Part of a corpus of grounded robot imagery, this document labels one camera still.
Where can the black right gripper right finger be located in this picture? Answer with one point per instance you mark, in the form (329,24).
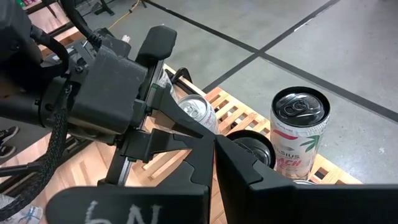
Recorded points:
(280,205)

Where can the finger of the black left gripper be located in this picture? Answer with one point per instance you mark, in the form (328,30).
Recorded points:
(158,42)
(140,144)

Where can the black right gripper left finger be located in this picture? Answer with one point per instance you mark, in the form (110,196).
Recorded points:
(174,202)

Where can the Spindrift can with fruit emblem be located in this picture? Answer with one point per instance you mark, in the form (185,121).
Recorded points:
(199,109)

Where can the tall Celsius peach can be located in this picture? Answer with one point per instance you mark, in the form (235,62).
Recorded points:
(298,133)

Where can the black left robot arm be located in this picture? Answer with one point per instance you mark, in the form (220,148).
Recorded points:
(18,62)

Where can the wooden slatted shelf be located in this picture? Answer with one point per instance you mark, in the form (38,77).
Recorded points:
(236,115)

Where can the neighbouring wooden table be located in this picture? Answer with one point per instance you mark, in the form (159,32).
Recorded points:
(46,18)

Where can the person's dark shoe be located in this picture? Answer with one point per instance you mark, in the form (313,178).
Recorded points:
(6,151)
(7,133)

